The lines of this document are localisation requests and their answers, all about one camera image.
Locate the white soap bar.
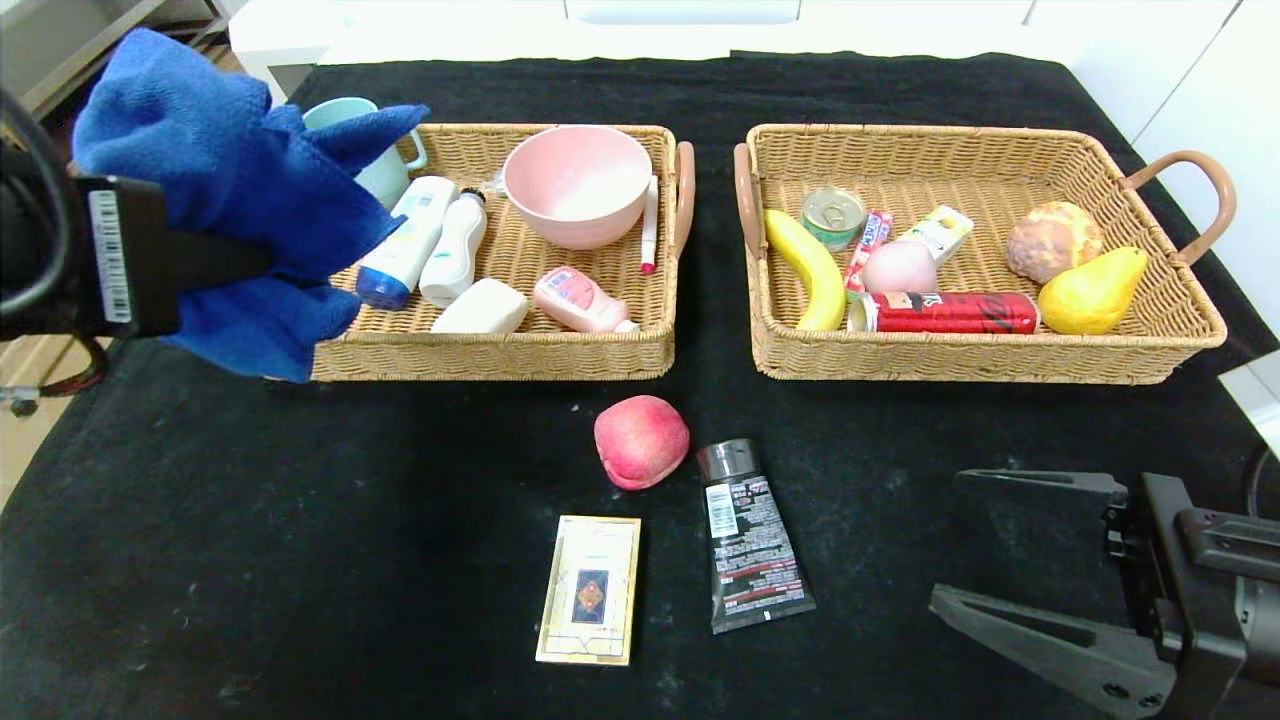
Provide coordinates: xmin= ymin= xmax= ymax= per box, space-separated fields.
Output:
xmin=430 ymin=277 xmax=529 ymax=336

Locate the black left camera cable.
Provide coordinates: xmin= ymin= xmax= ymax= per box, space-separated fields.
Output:
xmin=0 ymin=90 xmax=79 ymax=316

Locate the red peach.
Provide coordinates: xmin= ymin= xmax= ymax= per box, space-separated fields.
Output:
xmin=593 ymin=395 xmax=691 ymax=491

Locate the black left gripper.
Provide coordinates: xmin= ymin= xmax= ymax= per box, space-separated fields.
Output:
xmin=0 ymin=138 xmax=273 ymax=341

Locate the white pen pink tip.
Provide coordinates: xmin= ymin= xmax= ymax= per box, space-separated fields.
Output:
xmin=639 ymin=175 xmax=660 ymax=276

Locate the yellow pear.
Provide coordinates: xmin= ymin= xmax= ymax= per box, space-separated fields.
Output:
xmin=1037 ymin=246 xmax=1149 ymax=336

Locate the yellow banana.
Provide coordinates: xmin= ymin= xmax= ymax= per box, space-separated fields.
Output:
xmin=763 ymin=208 xmax=849 ymax=333

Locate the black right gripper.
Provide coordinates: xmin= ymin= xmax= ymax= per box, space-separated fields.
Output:
xmin=928 ymin=468 xmax=1280 ymax=720

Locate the pale pink soft ball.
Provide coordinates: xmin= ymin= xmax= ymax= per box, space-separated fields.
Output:
xmin=862 ymin=238 xmax=939 ymax=295

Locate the grey low shelf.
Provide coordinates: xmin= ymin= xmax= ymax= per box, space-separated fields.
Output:
xmin=0 ymin=0 xmax=231 ymax=116

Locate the red chips can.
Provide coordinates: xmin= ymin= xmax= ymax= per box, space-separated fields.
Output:
xmin=847 ymin=290 xmax=1041 ymax=335

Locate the light wooden rack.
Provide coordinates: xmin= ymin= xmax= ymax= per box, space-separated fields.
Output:
xmin=0 ymin=335 xmax=61 ymax=419

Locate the red candy stick pack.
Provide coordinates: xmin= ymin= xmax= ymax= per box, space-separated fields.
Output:
xmin=845 ymin=210 xmax=893 ymax=298

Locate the black cosmetic tube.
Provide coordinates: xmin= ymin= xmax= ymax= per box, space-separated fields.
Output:
xmin=697 ymin=438 xmax=817 ymax=636

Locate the black camera cable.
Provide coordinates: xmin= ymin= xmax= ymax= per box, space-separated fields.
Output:
xmin=0 ymin=90 xmax=79 ymax=316
xmin=1243 ymin=445 xmax=1280 ymax=521

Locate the green tin can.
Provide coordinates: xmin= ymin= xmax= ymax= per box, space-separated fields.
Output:
xmin=800 ymin=187 xmax=866 ymax=253

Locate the teal mug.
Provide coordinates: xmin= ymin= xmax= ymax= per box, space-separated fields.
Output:
xmin=303 ymin=97 xmax=428 ymax=213

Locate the black table cloth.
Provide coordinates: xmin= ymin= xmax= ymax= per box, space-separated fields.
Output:
xmin=0 ymin=50 xmax=1280 ymax=720

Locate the blue microfibre cloth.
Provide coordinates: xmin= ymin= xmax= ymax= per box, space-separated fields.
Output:
xmin=72 ymin=27 xmax=431 ymax=384

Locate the large white bottle blue cap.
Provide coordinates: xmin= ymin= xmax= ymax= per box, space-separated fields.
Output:
xmin=355 ymin=176 xmax=459 ymax=311

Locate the wicker basket with household items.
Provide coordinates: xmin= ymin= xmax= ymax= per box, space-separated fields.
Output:
xmin=310 ymin=123 xmax=697 ymax=382

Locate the cream card box blue diamond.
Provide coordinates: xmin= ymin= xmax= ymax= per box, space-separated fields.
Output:
xmin=534 ymin=514 xmax=643 ymax=667

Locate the small white bottle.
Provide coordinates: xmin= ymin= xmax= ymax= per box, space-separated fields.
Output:
xmin=418 ymin=188 xmax=489 ymax=309

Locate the pink lotion tube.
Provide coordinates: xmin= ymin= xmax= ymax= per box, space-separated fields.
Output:
xmin=532 ymin=266 xmax=641 ymax=335

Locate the brown cream puff bread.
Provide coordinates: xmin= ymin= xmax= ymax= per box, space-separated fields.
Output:
xmin=1005 ymin=201 xmax=1106 ymax=285

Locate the small cream snack box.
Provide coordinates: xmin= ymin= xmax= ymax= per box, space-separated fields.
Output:
xmin=897 ymin=205 xmax=975 ymax=269

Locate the pink bowl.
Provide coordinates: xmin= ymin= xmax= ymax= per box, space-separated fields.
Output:
xmin=502 ymin=125 xmax=653 ymax=251

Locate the wicker basket with food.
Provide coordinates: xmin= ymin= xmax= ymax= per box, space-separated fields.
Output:
xmin=733 ymin=123 xmax=1237 ymax=386

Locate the black right camera cable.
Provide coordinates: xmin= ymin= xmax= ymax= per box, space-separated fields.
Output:
xmin=1243 ymin=445 xmax=1280 ymax=521

